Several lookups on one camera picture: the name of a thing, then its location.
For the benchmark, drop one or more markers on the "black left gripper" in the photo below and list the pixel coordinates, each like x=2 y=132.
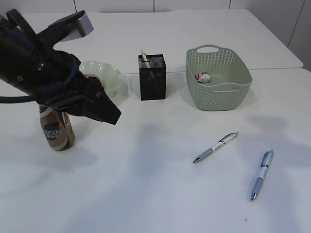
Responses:
x=53 y=80

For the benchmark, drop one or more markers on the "brown Nescafe coffee bottle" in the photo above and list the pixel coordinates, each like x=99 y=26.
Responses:
x=57 y=128

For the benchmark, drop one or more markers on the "cream white ballpoint pen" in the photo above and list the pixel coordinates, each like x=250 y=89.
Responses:
x=144 y=56

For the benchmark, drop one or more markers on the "pink paper ball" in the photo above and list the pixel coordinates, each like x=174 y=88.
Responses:
x=199 y=75

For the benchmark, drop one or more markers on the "grey paper ball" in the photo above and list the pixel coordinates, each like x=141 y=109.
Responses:
x=205 y=79

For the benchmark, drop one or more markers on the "sugared bread roll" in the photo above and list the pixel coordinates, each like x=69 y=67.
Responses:
x=93 y=75

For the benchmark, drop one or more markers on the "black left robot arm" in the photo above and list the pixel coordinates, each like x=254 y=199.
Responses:
x=14 y=22

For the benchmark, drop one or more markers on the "green wavy glass plate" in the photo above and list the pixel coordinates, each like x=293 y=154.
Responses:
x=108 y=75

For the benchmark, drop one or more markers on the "black square pen holder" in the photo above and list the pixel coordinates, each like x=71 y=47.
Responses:
x=152 y=81

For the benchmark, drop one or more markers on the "green plastic woven basket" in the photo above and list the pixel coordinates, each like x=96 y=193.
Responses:
x=230 y=78

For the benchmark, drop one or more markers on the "grey white ballpoint pen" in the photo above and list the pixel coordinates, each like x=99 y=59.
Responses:
x=215 y=147

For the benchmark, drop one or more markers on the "blue white ballpoint pen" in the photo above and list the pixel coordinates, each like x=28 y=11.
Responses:
x=263 y=170

